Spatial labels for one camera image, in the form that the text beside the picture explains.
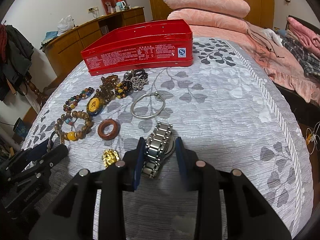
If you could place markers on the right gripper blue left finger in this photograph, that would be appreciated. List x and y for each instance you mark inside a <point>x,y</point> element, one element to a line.
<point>71,214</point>

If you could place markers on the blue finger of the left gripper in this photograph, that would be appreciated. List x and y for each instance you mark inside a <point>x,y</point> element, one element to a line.
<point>35,153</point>
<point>52,158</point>

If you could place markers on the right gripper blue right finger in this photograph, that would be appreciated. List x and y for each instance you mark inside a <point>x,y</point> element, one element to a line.
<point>249,215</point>

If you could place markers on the gold lion pendant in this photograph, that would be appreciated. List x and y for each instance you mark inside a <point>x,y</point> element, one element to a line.
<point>110,157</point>

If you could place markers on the silver metal wristwatch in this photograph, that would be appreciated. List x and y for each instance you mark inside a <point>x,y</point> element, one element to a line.
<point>160,145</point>

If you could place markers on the yellow amber oval pendant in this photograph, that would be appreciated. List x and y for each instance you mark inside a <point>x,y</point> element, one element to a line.
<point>94,106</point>

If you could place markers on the wooden coat stand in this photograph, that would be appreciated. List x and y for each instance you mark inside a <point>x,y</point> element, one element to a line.
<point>40,97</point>

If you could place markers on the wooden sideboard cabinet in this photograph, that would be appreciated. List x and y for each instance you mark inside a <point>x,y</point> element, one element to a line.
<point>64,52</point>

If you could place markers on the dark hanging jackets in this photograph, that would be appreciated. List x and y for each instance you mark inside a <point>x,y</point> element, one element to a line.
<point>19,52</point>

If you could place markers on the white floral grey tablecloth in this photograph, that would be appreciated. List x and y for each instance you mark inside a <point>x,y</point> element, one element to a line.
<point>225,108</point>

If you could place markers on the blue cloth on cabinet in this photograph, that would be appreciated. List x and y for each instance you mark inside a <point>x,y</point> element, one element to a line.
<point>50,35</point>

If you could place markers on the red hanging garment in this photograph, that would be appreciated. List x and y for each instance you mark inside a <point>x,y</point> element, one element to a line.
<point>3,42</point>

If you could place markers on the white plastic bag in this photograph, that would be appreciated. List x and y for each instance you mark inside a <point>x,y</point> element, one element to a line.
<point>64,25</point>

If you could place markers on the pink bed sheet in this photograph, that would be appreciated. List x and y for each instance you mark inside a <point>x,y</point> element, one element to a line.
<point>284,71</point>

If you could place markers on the red metal tin box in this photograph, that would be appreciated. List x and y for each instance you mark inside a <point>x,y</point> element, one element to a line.
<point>164,43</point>

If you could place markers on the red photo frames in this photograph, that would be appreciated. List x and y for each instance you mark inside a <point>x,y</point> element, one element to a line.
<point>109,6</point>

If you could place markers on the white blue kettle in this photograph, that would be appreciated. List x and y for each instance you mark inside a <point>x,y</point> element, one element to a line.
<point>120,5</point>

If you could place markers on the plaid folded clothes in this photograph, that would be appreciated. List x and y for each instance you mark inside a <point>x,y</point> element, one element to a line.
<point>306,59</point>

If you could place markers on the beige scarf on bed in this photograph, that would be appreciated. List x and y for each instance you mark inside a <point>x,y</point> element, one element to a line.
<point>266,38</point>

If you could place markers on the pink folded blanket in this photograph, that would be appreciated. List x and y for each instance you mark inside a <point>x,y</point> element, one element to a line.
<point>307,37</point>

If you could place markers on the lower pink folded quilt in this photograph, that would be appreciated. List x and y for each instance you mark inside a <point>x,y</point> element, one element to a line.
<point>210,19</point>

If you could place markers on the dark wooden headboard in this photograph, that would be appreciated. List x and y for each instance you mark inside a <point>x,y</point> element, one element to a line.
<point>306,24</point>

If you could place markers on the wooden bead bracelet yellow bead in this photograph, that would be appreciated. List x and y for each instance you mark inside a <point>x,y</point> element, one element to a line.
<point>70,118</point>

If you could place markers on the silver chain black bead pile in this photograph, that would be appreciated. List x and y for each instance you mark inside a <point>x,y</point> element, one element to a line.
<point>136,79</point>

